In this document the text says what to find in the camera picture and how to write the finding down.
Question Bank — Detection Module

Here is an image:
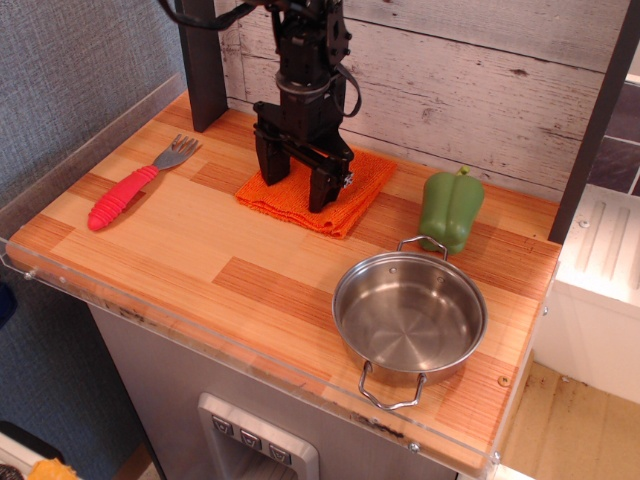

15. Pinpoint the dark grey left post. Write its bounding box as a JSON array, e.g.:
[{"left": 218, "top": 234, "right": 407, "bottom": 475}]
[{"left": 179, "top": 26, "right": 228, "bottom": 132}]

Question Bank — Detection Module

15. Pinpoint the dark grey post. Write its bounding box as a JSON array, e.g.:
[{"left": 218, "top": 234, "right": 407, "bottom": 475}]
[
  {"left": 179, "top": 26, "right": 228, "bottom": 132},
  {"left": 548, "top": 0, "right": 639, "bottom": 244}
]

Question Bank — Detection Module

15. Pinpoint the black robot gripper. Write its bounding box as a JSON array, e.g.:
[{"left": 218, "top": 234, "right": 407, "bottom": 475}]
[{"left": 254, "top": 87, "right": 354, "bottom": 213}]

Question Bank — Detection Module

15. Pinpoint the silver dispenser panel with buttons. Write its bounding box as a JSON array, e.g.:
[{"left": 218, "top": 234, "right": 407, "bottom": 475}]
[{"left": 198, "top": 392, "right": 320, "bottom": 479}]

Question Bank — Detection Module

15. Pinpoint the yellow object at bottom left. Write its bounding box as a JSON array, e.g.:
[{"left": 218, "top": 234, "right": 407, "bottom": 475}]
[{"left": 27, "top": 458, "right": 79, "bottom": 480}]

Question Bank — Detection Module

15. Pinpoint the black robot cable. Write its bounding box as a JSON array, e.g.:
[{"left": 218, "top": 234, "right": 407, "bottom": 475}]
[{"left": 157, "top": 0, "right": 363, "bottom": 120}]

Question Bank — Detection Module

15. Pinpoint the red handled toy fork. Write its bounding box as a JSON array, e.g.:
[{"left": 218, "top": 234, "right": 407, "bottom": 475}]
[{"left": 87, "top": 134, "right": 199, "bottom": 231}]

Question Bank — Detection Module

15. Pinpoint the stainless steel pot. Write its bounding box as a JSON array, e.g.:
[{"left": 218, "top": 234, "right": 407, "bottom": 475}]
[{"left": 332, "top": 235, "right": 488, "bottom": 411}]

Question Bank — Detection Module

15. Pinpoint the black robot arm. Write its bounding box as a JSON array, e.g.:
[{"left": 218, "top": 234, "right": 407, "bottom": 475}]
[{"left": 254, "top": 1, "right": 361, "bottom": 213}]

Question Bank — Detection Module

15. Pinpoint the green toy bell pepper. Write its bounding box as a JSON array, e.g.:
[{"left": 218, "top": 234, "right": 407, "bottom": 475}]
[{"left": 418, "top": 166, "right": 485, "bottom": 255}]

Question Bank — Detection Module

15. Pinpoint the orange cloth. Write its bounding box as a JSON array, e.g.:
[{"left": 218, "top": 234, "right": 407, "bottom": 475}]
[{"left": 235, "top": 150, "right": 397, "bottom": 239}]

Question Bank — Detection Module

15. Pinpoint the dark grey right post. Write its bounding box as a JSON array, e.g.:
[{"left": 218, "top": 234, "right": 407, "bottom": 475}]
[{"left": 548, "top": 0, "right": 639, "bottom": 244}]

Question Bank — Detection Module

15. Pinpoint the grey toy kitchen cabinet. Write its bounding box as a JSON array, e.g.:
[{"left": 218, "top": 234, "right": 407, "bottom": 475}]
[{"left": 91, "top": 307, "right": 457, "bottom": 479}]

